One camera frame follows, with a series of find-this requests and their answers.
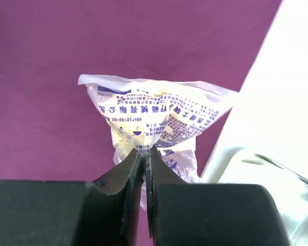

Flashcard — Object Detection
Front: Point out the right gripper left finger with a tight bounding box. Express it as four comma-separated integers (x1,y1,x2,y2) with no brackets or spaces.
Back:
0,150,142,245

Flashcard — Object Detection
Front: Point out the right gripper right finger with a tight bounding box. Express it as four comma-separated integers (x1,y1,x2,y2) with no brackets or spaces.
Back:
145,147,290,246

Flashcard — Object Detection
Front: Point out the clear plastic packet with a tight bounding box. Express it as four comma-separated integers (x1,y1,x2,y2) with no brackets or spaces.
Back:
77,73,238,211

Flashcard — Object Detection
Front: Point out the stainless steel tray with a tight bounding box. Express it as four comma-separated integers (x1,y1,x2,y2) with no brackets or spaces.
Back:
201,148,308,245

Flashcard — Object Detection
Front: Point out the purple cloth mat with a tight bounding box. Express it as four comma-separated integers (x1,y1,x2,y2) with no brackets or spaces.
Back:
0,0,284,246

